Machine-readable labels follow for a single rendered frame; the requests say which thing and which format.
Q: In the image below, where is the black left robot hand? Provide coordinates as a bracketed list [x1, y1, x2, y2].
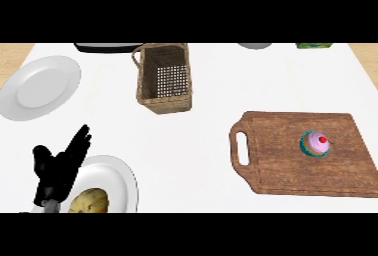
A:
[31, 124, 93, 208]

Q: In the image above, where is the pink frosted cupcake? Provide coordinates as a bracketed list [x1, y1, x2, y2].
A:
[298, 129, 332, 159]

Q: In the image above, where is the grey round object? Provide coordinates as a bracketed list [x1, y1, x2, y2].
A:
[237, 42, 273, 51]

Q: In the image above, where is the white plate with potato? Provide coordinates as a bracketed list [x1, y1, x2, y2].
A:
[28, 154, 140, 214]

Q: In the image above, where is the yellow-brown potato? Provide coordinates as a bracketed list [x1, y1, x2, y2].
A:
[66, 187, 109, 214]

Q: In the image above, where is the brown wicker basket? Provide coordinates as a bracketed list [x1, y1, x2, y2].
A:
[129, 43, 194, 116]

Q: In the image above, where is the green box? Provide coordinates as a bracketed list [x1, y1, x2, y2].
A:
[295, 42, 333, 50]

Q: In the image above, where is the brown wooden cutting board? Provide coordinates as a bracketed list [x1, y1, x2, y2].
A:
[227, 110, 378, 199]

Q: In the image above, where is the white empty plate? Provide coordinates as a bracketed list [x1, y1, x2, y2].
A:
[0, 55, 82, 122]

